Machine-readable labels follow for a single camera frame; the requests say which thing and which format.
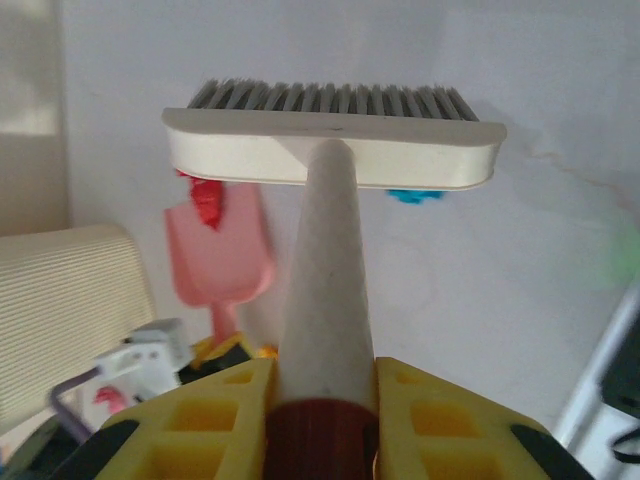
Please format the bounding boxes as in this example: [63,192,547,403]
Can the pink paper scrap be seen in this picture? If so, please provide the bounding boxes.
[93,384,127,415]

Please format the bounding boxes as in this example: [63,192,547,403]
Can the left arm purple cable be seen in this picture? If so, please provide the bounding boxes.
[48,368,104,449]

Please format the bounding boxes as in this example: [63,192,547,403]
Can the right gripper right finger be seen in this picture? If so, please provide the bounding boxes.
[372,356,599,480]

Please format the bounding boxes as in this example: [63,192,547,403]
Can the pink plastic dustpan scoop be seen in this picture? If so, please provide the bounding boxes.
[163,182,280,349]

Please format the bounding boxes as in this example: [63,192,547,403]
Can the blue paper scrap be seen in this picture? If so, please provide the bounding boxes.
[385,187,445,207]

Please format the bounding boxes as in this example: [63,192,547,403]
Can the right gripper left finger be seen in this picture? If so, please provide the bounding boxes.
[74,357,280,480]

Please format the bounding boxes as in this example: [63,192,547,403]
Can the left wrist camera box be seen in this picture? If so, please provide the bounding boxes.
[93,318,195,404]

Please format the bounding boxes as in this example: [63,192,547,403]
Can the red paper scrap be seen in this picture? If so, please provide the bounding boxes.
[174,169,225,232]

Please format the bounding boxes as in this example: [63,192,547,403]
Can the cream hand brush grey bristles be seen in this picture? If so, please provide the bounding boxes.
[160,75,509,480]

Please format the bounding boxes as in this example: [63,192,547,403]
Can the cream trash bin with bag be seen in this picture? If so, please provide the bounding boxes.
[0,223,157,436]

